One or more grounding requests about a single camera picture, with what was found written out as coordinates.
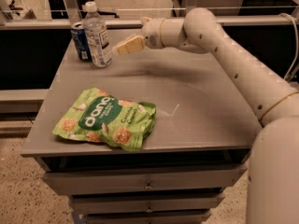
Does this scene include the clear plastic water bottle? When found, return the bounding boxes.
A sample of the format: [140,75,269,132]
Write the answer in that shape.
[83,2,112,68]

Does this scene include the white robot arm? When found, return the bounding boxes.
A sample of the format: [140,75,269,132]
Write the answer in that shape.
[113,7,299,224]

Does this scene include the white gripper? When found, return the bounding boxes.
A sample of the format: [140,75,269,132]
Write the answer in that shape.
[115,17,164,55]

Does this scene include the grey drawer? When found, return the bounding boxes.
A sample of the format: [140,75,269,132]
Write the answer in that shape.
[85,210,211,224]
[70,193,224,214]
[43,164,247,195]

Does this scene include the top grey drawer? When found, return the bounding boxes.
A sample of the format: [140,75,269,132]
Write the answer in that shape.
[43,164,247,195]

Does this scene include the blue pepsi can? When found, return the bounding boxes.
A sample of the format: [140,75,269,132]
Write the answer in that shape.
[71,21,92,61]

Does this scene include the green dang chips bag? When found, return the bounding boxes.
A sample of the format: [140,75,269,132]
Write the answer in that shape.
[52,88,156,151]

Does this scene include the bottom grey drawer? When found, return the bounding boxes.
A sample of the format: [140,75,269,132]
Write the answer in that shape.
[85,210,211,224]

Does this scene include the middle grey drawer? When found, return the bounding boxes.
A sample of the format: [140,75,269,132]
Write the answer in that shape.
[70,193,224,214]

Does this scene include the grey drawer cabinet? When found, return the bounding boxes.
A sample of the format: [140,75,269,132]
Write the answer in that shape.
[20,26,263,224]

